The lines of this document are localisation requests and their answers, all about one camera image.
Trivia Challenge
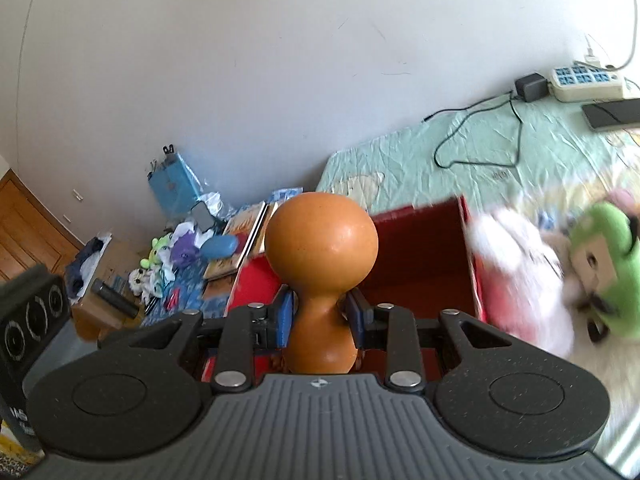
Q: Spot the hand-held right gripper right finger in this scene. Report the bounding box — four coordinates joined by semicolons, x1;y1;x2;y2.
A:
346;292;513;394

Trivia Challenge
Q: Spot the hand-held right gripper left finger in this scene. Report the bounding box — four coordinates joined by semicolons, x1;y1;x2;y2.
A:
100;290;297;395

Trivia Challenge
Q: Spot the orange gourd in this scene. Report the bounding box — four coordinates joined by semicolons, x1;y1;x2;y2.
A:
264;192;379;375

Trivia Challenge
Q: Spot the red cardboard box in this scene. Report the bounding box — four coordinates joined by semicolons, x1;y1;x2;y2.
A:
202;195;488;382

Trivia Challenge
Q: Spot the brown cardboard box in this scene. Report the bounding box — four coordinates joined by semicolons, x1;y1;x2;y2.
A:
70;240;151;341

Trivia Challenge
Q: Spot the yellow cover book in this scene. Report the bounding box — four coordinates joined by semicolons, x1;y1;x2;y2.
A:
202;202;281;281

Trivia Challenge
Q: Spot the dark blue cloth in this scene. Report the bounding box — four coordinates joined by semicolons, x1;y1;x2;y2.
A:
64;239;106;301

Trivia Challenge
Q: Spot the black bottle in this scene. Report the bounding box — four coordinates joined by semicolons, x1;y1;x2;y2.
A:
90;279;140;319

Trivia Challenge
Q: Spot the wooden door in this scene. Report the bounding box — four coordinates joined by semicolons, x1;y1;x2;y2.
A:
0;169;83;283

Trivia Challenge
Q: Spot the blue checkered cloth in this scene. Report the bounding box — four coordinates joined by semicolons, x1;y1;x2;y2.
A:
140;260;236;328

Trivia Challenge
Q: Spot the blue glasses case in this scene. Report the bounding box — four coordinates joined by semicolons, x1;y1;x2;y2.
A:
200;235;238;261

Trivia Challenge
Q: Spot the orange cover book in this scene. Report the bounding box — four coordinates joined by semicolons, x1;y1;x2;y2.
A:
220;201;268;253

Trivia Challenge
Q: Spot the small white plush toy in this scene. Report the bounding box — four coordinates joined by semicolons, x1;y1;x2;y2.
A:
127;267;166;306

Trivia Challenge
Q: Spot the purple plush toy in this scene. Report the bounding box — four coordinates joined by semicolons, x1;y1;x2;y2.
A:
170;232;201;266

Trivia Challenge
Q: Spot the blue patterned packet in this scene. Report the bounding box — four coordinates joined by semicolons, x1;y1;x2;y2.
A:
270;187;303;206

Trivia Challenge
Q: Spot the small standing mirror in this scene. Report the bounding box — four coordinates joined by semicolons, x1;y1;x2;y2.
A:
192;201;215;231

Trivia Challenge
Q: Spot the white crumpled plastic bag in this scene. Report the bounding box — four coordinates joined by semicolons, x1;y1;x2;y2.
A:
172;192;228;246

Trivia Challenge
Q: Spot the small green plush toy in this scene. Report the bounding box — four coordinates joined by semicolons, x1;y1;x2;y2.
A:
140;237;173;268

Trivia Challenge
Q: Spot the pink plush rabbit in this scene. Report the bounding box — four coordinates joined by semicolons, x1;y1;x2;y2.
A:
462;207;576;358

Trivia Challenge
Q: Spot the blue paper bag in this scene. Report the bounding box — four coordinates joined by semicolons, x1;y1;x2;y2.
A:
147;145;206;211

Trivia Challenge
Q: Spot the black charger adapter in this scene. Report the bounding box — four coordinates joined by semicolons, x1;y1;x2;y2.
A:
515;73;550;102

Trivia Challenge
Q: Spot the black smartphone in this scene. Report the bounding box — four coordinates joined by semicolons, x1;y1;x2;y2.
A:
581;100;640;132

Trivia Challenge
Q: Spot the white power strip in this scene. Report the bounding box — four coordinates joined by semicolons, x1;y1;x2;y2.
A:
547;60;633;103

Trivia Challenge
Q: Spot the black charger cable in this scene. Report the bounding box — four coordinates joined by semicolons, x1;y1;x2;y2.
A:
422;91;525;170

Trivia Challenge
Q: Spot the white plug cable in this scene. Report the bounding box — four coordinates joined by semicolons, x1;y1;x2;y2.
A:
582;34;603;68

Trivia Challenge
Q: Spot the grey power cord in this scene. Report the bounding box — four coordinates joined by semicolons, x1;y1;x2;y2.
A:
602;20;640;72

